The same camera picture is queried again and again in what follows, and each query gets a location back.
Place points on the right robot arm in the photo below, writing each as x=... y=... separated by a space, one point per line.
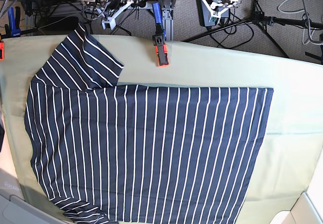
x=105 y=10

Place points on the blue clamp at left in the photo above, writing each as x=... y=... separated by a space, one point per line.
x=13 y=28

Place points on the orange clamp pad at left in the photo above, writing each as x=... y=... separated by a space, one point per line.
x=2 y=51

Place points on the aluminium frame post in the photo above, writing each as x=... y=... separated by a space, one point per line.
x=167 y=13

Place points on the navy white striped T-shirt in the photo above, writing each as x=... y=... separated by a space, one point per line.
x=106 y=153

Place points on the light green table cloth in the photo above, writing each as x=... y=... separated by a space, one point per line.
x=288 y=156

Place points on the black tripod stand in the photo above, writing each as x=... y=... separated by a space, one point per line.
x=261 y=21

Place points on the blue orange bar clamp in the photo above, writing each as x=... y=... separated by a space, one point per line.
x=159 y=37

